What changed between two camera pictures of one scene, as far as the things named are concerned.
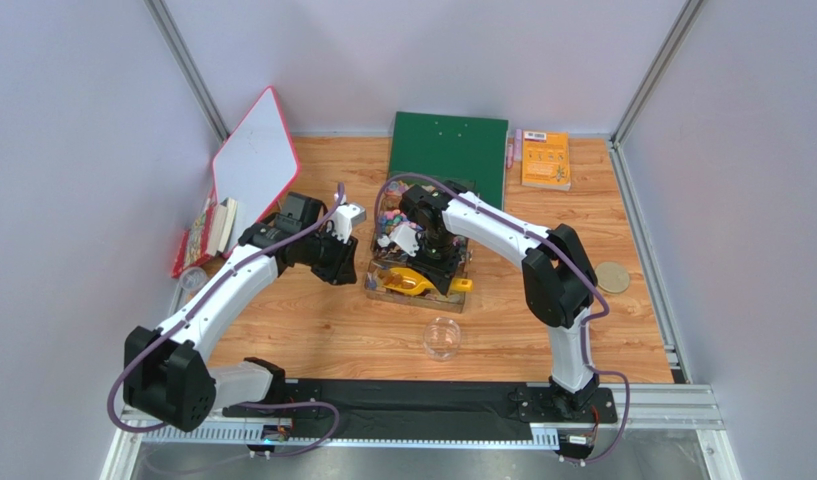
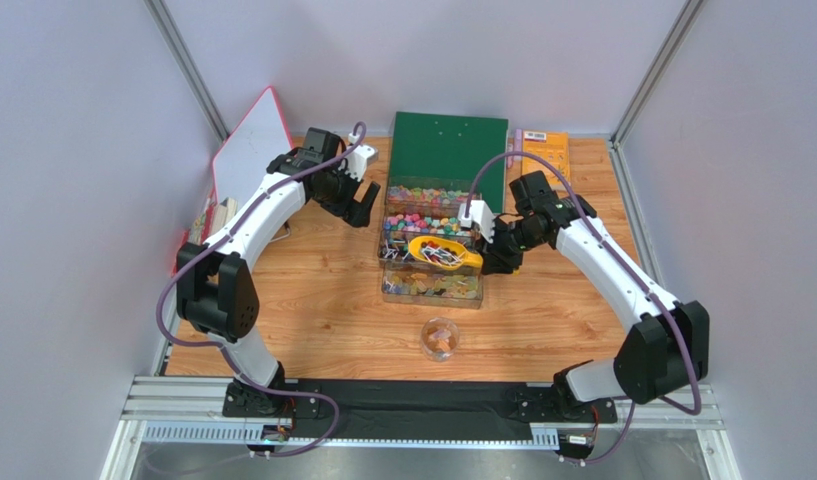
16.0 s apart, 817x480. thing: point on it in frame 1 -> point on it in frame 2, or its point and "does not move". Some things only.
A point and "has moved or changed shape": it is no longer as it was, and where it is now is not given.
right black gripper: [438, 262] -> [495, 245]
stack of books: [210, 233] does not move
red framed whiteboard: [256, 163] does not move
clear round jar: [442, 338] does not move
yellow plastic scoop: [411, 281] has moved or changed shape
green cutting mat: [455, 146] does not move
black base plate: [422, 409] does not move
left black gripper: [342, 270] -> [352, 211]
